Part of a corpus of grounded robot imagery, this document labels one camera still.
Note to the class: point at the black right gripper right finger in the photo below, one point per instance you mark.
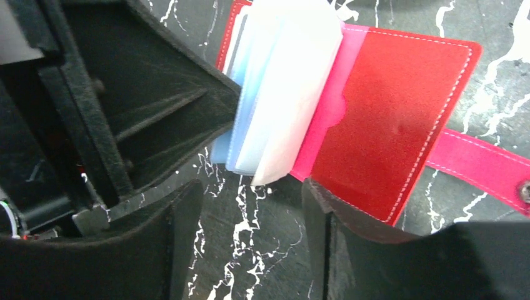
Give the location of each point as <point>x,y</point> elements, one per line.
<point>355,256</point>

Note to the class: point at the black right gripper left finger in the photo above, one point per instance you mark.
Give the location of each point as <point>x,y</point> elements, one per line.
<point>144,255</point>

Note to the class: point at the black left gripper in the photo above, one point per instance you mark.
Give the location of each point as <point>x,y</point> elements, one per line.
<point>66,94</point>

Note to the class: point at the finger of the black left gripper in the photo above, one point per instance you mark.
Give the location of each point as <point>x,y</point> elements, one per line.
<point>157,103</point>

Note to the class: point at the red leather card holder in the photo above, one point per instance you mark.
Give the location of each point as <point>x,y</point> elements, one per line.
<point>361,110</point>

